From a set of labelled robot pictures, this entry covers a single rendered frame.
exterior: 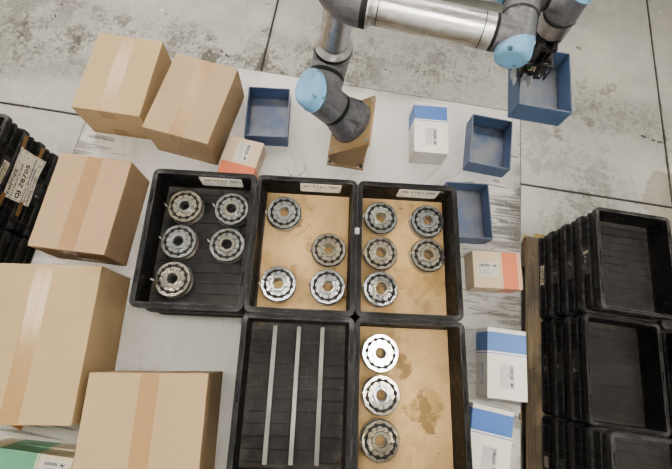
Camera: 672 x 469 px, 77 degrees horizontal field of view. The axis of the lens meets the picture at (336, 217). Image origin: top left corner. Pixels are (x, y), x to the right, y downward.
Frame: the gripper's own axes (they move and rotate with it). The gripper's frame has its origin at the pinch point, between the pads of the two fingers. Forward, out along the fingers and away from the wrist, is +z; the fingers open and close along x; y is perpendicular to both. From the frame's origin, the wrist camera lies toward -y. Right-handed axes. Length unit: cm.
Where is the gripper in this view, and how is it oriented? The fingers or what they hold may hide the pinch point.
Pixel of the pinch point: (517, 77)
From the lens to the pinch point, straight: 135.6
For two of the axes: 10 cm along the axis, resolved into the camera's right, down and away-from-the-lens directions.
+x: 9.9, 1.5, -0.6
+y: -1.6, 9.3, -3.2
